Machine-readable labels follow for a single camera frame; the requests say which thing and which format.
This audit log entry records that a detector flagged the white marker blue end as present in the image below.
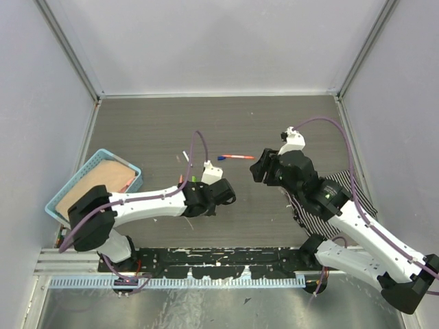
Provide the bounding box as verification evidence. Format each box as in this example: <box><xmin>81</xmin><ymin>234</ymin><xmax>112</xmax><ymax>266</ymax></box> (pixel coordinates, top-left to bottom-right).
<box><xmin>182</xmin><ymin>150</ymin><xmax>192</xmax><ymax>167</ymax></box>

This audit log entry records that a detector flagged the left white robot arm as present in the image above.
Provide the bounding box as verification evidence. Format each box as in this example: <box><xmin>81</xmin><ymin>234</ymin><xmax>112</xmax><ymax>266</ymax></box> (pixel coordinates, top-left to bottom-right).
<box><xmin>60</xmin><ymin>178</ymin><xmax>236</xmax><ymax>272</ymax></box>

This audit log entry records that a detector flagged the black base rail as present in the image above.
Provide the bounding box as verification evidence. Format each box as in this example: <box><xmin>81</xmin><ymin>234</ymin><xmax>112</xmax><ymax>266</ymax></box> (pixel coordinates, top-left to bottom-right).
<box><xmin>112</xmin><ymin>247</ymin><xmax>322</xmax><ymax>280</ymax></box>

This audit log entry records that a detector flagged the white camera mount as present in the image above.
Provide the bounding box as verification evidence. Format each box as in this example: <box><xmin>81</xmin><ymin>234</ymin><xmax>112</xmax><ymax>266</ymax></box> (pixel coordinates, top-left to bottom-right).
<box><xmin>201</xmin><ymin>160</ymin><xmax>223</xmax><ymax>185</ymax></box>
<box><xmin>278</xmin><ymin>127</ymin><xmax>306</xmax><ymax>156</ymax></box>

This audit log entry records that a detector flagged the striped black white cloth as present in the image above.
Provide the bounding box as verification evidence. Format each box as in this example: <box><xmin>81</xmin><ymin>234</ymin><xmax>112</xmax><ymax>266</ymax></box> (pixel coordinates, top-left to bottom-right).
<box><xmin>283</xmin><ymin>169</ymin><xmax>377</xmax><ymax>239</ymax></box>

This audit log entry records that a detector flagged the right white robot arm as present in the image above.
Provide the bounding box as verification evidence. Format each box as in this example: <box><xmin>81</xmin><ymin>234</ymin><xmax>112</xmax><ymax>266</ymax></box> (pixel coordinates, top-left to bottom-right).
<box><xmin>250</xmin><ymin>149</ymin><xmax>438</xmax><ymax>315</ymax></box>

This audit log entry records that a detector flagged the orange white marker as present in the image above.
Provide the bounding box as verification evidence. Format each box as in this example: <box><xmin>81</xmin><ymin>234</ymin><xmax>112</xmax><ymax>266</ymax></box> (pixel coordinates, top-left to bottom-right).
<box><xmin>223</xmin><ymin>154</ymin><xmax>255</xmax><ymax>160</ymax></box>

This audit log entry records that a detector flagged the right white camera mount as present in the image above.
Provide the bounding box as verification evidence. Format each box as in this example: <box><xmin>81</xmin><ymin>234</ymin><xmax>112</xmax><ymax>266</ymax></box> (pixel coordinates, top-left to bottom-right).
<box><xmin>278</xmin><ymin>127</ymin><xmax>306</xmax><ymax>156</ymax></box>

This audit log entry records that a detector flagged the light blue plastic basket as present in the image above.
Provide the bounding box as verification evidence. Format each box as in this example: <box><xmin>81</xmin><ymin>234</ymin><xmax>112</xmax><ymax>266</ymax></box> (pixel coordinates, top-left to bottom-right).
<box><xmin>45</xmin><ymin>149</ymin><xmax>143</xmax><ymax>226</ymax></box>

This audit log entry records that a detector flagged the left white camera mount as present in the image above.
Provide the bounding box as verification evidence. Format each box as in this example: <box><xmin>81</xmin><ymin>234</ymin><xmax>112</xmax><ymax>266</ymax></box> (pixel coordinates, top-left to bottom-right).
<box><xmin>201</xmin><ymin>160</ymin><xmax>223</xmax><ymax>185</ymax></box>

